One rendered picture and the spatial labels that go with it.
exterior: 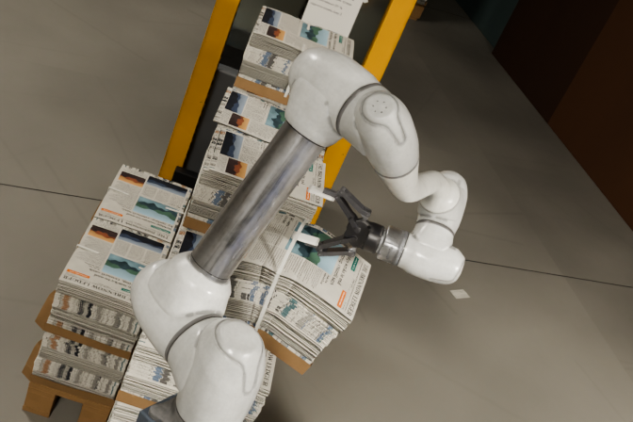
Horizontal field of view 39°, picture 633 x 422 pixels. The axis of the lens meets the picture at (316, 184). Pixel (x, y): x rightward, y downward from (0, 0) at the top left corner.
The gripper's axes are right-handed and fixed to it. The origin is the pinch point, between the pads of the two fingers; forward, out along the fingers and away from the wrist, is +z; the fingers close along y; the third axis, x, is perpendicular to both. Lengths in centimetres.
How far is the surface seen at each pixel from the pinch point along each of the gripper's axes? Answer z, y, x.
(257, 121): 32, 20, 80
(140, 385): 26, 59, -16
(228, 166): 30, 20, 44
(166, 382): 20, 56, -15
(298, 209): 6, 26, 44
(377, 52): 5, 9, 157
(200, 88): 71, 48, 148
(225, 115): 42, 19, 74
